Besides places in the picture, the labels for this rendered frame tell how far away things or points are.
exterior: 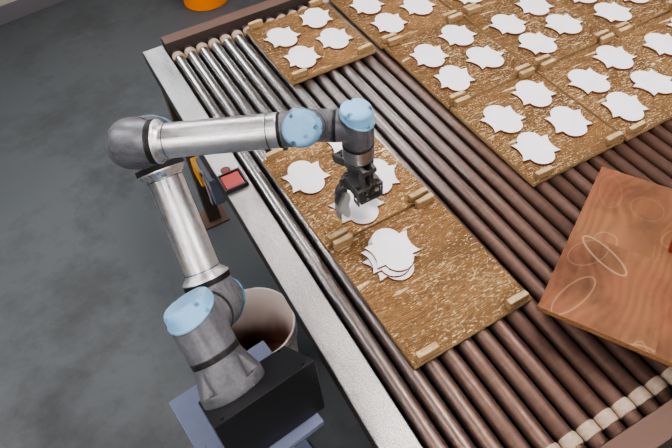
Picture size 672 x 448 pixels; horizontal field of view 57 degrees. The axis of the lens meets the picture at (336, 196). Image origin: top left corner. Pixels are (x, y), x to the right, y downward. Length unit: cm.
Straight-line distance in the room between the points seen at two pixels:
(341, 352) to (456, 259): 39
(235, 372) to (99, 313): 164
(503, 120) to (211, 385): 121
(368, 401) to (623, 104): 126
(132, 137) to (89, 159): 233
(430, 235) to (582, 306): 44
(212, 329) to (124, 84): 291
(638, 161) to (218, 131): 128
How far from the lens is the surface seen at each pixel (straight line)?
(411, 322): 157
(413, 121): 208
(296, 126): 124
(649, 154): 209
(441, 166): 193
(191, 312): 137
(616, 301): 156
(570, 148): 202
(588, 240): 164
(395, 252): 165
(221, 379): 139
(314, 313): 162
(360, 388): 151
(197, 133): 131
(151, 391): 269
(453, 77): 222
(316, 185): 185
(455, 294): 162
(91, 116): 397
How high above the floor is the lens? 228
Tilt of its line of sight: 47 degrees down
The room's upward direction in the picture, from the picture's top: 6 degrees counter-clockwise
